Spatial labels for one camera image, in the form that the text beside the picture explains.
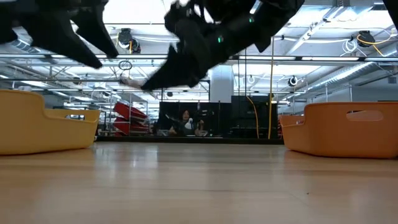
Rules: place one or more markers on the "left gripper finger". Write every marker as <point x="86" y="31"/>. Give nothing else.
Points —
<point x="56" y="37"/>
<point x="93" y="28"/>

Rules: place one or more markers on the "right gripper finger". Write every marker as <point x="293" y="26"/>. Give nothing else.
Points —
<point x="168" y="68"/>
<point x="183" y="77"/>

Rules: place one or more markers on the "orange plastic bin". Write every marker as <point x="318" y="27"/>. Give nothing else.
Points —
<point x="326" y="137"/>

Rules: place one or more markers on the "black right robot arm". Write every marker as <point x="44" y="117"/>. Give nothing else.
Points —
<point x="273" y="18"/>

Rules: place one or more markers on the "person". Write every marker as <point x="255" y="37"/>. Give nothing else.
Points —
<point x="186" y="114"/>

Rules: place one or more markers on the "white building column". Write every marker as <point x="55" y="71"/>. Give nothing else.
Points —
<point x="221" y="84"/>

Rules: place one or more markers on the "black partition panel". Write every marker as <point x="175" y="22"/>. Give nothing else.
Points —
<point x="214" y="118"/>

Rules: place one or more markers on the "red storage tray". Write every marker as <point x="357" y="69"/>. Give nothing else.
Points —
<point x="129" y="110"/>
<point x="127" y="127"/>

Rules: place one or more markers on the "black equipment rack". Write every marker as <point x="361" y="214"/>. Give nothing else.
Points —
<point x="242" y="115"/>

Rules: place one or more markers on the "yellow plastic bin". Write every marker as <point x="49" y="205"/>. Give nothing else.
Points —
<point x="31" y="130"/>

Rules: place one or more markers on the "black aluminium table frame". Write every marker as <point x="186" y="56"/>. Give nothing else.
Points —
<point x="217" y="140"/>

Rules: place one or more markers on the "silver ventilation duct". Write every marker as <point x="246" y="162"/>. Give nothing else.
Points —
<point x="357" y="73"/>

